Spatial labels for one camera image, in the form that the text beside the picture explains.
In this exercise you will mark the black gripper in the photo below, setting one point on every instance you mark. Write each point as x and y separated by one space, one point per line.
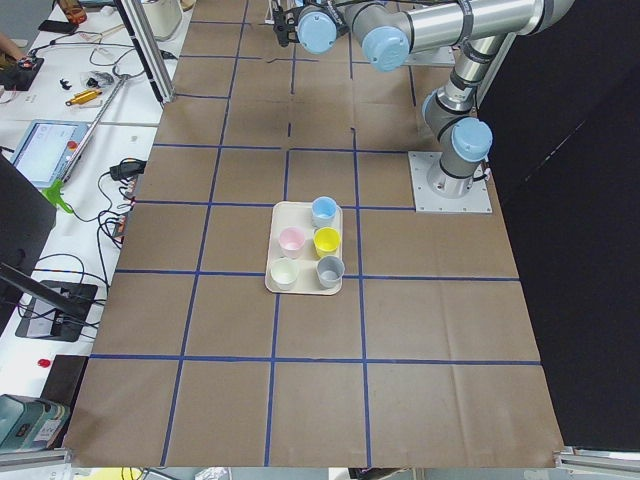
286 25

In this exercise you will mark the blue cup on tray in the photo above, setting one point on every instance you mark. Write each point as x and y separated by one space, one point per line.
323 211

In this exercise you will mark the pink cup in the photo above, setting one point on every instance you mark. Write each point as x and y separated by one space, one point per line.
291 241

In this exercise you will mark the yellow cup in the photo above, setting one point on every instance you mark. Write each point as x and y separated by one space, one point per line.
327 241

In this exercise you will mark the pale green cup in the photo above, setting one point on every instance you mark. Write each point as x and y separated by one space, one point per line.
284 273

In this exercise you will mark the grey cup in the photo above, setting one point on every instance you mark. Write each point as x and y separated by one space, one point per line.
330 270

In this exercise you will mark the cream plastic tray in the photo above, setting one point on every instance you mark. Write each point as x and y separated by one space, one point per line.
296 214

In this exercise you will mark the teach pendant tablet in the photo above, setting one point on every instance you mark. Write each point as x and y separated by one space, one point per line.
46 148

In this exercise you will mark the black monitor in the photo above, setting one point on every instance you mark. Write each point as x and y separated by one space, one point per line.
27 218

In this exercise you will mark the aluminium frame post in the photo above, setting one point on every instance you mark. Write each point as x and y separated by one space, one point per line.
141 35

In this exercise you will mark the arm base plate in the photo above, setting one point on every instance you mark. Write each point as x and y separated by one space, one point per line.
435 192

